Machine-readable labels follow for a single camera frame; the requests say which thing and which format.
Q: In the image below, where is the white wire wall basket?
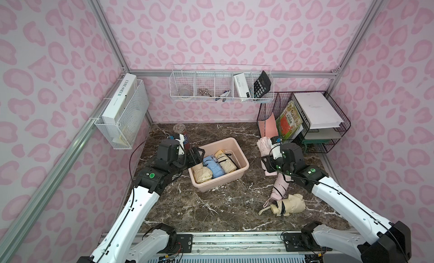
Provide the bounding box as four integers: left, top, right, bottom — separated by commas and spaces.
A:
170, 64, 275, 103

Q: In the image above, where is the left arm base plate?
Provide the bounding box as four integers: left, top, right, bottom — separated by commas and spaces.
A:
158, 234, 193, 254

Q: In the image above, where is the cream umbrella right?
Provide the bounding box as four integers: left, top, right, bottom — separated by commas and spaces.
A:
258, 194, 306, 217

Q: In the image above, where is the colored pencil tube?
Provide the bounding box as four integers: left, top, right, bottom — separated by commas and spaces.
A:
173, 123, 191, 149

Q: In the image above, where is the black wire desk organizer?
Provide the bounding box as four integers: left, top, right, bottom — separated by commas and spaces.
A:
257, 91, 351, 153

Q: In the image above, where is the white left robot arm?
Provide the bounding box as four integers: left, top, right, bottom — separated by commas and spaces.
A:
78, 135, 205, 263

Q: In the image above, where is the pale pink umbrella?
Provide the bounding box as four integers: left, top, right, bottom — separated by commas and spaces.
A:
257, 137, 278, 177

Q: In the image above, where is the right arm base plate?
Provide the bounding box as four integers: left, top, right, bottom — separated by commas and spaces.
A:
280, 231, 333, 254

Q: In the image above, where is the pink plastic storage box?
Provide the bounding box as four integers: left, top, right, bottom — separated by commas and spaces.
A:
189, 137, 249, 192

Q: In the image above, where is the white small box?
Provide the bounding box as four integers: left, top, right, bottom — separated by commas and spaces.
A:
234, 73, 251, 101

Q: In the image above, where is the black calculator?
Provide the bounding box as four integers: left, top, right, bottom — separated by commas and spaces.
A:
253, 71, 271, 99

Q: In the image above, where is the beige umbrella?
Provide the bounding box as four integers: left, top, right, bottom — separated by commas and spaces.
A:
192, 163, 213, 184

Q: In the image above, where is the white paper stack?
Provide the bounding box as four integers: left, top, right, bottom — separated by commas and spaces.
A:
295, 92, 344, 129

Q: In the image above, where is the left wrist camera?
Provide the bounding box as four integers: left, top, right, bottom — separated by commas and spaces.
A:
174, 134, 191, 155

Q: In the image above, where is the pink folder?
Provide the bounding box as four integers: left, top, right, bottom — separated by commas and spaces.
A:
264, 113, 279, 139

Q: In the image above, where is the green red book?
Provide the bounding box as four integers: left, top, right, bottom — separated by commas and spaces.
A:
276, 101, 304, 140

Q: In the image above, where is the white mesh side basket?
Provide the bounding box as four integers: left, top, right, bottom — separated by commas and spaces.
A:
95, 79, 149, 150

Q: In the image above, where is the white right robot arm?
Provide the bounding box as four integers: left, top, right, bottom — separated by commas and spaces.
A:
261, 143, 411, 263

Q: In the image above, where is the white long box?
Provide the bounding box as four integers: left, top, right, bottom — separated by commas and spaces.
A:
102, 74, 139, 125

